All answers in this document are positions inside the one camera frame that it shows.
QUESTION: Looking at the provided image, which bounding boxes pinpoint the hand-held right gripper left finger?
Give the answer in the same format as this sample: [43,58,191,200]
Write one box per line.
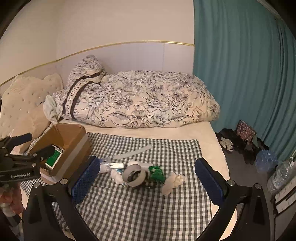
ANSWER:
[22,156,101,241]

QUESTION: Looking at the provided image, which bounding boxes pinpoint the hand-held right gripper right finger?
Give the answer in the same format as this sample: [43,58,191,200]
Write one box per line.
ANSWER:
[195,158,271,241]

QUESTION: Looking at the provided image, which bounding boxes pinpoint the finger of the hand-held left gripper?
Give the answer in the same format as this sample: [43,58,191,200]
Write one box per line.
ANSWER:
[8,133,33,146]
[14,145,55,163]

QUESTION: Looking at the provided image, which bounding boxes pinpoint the green and white carton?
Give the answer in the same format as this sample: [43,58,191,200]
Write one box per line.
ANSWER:
[45,145,63,168]

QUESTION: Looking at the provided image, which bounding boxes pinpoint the blue and white tissue packet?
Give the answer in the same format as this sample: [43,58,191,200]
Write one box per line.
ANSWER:
[99,158,114,174]

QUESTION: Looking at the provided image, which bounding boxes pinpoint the brown cardboard box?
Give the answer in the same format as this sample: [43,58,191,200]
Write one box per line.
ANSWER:
[29,124,93,183]

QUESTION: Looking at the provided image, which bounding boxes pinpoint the white and teal wrapper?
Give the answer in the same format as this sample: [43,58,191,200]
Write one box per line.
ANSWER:
[110,168,127,185]

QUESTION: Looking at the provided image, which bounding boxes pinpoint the white cloth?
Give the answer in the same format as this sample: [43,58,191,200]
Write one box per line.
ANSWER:
[161,173,186,195]

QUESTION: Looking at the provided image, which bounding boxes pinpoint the green plastic bag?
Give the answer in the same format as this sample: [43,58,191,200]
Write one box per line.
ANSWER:
[148,166,166,183]

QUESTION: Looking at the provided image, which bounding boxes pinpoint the grey tape roll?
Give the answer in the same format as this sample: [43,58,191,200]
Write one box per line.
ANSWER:
[122,164,147,188]

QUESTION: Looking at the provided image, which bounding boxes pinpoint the long white strip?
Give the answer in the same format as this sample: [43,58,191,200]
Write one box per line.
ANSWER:
[113,145,153,160]

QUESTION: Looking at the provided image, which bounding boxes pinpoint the white plastic bottle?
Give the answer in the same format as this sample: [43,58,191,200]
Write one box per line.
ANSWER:
[128,159,151,172]

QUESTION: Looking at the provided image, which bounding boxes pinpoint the person's left hand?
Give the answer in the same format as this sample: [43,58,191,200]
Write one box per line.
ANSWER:
[0,183,25,217]

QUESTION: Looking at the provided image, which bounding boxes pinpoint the light green fleece blanket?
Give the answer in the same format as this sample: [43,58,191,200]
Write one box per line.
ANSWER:
[43,95,62,123]

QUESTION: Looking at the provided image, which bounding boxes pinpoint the dark clothes pile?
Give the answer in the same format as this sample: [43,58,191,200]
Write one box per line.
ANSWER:
[215,128,270,165]

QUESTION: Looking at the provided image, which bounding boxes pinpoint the green checked cloth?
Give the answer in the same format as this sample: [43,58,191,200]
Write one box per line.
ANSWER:
[21,132,212,241]

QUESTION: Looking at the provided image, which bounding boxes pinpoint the patterned fabric bag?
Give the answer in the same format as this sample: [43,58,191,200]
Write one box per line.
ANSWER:
[236,120,257,145]

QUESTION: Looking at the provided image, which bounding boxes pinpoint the clear plastic bottle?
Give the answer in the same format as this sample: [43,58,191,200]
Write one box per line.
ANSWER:
[267,158,296,195]

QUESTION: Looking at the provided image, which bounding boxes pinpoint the white slatted panel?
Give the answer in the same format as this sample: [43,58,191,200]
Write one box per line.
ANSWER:
[274,183,296,215]

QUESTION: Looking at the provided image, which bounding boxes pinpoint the floral pillow with brown stripes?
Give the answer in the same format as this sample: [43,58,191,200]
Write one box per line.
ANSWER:
[59,54,108,121]

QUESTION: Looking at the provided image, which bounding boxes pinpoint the floral duvet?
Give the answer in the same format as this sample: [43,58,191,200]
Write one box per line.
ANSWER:
[52,70,221,129]

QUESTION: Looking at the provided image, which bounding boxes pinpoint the teal curtain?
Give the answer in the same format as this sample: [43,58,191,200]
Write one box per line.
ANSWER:
[192,0,296,163]

